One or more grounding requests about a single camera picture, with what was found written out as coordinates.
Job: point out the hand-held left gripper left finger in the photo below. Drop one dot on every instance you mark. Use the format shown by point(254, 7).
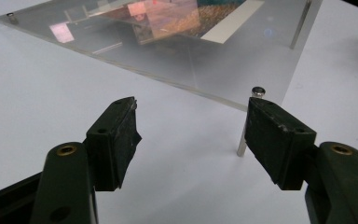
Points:
point(113, 146)

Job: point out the clear acrylic frame with posts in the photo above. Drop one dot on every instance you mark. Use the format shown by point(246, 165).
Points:
point(230, 74)

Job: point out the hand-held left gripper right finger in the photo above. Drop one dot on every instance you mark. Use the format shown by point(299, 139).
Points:
point(276, 140)

